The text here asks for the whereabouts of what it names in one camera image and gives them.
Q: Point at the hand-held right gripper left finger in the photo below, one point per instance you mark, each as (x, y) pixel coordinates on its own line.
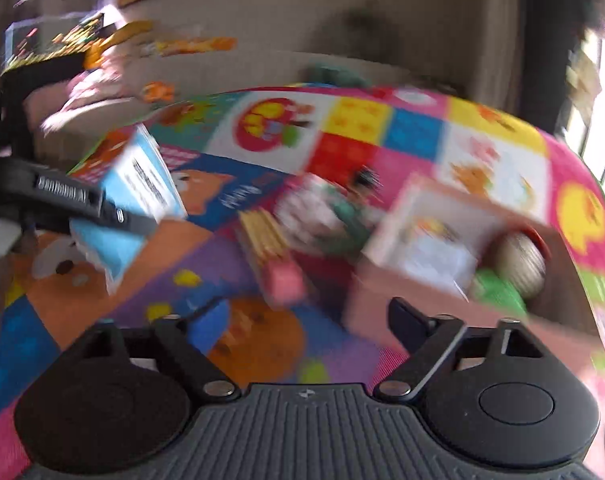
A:
(188, 350)

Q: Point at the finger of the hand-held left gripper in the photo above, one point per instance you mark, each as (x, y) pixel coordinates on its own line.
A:
(127, 217)

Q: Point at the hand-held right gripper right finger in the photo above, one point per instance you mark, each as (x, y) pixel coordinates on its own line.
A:
(405, 325)

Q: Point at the blue tissue pack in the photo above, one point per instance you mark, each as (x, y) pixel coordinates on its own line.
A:
(137, 180)

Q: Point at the pink cardboard box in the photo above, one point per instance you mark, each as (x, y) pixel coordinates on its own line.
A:
(432, 270)

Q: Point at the teal plastic toy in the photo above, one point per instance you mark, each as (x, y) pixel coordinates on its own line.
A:
(355, 225)

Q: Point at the clear cookie packet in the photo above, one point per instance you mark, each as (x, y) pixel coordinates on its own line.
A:
(272, 250)

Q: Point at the pink lace cloth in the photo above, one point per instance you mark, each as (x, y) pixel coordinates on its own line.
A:
(307, 210)

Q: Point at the green crochet piece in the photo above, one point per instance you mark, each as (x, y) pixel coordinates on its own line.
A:
(500, 292)

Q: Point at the pink plush toy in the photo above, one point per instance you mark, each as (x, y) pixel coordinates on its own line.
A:
(85, 95)

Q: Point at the orange fish plush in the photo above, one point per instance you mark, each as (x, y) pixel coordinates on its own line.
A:
(158, 92)

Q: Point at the beige crochet toy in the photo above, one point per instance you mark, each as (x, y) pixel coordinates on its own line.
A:
(520, 265)

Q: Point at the dark glass cabinet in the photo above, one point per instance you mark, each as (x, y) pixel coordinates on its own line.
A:
(52, 45)

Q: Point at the row of small plush toys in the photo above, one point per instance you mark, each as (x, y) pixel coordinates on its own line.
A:
(187, 46)

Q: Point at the colourful printed play mat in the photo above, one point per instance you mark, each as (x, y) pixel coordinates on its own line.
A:
(362, 140)

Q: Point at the teal cloth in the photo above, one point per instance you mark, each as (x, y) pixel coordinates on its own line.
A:
(337, 76)

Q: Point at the hanging beige paper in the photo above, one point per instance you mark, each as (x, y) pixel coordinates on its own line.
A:
(582, 80)

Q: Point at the beige curtain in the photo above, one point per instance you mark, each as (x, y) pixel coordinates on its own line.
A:
(502, 35)

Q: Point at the dark curtain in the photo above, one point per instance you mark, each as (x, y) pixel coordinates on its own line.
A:
(550, 45)

